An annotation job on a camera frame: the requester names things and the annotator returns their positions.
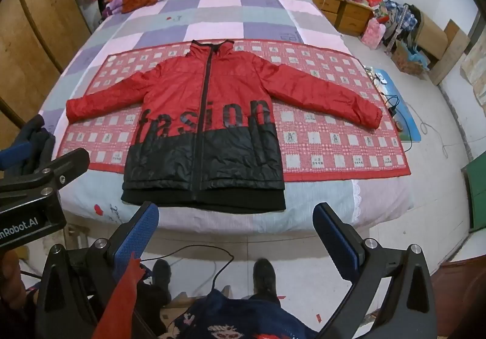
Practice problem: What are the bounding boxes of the black charger with cable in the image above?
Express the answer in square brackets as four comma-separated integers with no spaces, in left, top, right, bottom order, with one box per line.
[383,94,404,116]

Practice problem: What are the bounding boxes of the person's navy printed sweater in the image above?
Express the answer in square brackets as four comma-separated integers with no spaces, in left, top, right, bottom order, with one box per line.
[167,288,320,339]

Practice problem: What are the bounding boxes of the cardboard box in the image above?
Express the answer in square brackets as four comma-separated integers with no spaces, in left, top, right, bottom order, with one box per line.
[418,12,449,58]

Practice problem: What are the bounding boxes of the box with blue plastic bag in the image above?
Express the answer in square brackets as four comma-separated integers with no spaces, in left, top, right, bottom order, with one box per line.
[391,39,430,75]

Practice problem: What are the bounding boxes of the person's right black shoe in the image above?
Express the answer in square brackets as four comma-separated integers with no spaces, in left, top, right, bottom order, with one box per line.
[252,258,276,299]

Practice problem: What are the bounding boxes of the red and black puffer jacket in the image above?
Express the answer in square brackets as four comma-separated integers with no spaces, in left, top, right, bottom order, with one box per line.
[65,40,383,215]

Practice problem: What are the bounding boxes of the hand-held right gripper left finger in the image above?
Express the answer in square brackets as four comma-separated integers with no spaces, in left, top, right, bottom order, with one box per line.
[34,201,160,339]

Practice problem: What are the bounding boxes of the green stool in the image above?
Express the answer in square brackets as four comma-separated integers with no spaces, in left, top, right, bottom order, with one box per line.
[461,160,486,234]

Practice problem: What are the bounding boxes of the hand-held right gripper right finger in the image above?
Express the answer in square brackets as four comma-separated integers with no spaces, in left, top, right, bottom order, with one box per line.
[312,202,437,339]

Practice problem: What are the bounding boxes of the person's left hand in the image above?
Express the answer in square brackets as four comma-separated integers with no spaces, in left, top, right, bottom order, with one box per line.
[0,248,26,305]

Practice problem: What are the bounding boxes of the dark grey cloth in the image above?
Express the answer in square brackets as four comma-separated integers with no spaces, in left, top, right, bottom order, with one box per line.
[22,114,58,174]

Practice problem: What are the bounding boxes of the wooden nightstand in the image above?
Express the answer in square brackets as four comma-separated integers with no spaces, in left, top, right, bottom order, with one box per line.
[309,0,376,36]

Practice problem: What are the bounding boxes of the floral cloth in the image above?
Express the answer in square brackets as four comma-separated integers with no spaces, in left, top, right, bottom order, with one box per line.
[460,37,486,106]

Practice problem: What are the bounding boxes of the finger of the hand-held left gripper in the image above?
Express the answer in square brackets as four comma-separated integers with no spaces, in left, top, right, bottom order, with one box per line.
[0,148,91,208]
[0,140,37,168]

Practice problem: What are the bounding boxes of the blue floor mat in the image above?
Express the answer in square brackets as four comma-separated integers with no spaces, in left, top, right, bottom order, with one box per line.
[366,67,422,144]

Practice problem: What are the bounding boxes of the wooden wardrobe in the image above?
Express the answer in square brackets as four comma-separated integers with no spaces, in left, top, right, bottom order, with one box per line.
[0,0,92,127]

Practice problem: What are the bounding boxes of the red cloth strip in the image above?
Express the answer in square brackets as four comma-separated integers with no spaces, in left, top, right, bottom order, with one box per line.
[91,251,147,339]

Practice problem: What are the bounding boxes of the pink bag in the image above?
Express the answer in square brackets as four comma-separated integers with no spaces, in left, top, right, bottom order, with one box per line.
[361,18,388,49]

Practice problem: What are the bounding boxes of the white cable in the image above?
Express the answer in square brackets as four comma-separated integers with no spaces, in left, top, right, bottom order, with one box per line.
[406,99,468,157]

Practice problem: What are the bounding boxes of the plaid clothes pile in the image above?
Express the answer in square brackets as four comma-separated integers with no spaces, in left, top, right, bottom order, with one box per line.
[380,0,423,47]

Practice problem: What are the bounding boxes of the flat cardboard sheet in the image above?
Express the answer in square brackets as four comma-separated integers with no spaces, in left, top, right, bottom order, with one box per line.
[429,20,471,86]

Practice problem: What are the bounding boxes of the red checked mat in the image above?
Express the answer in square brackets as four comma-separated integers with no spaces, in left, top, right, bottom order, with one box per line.
[57,39,412,182]

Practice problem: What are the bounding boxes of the bed with patchwork sheet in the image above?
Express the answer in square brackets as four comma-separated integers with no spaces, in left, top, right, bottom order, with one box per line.
[38,0,414,237]

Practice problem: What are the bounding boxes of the brown wooden furniture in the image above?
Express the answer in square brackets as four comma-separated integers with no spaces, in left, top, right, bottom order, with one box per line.
[431,257,486,339]

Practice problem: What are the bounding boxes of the black cable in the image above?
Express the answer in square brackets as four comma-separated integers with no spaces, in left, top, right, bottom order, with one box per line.
[140,244,236,291]

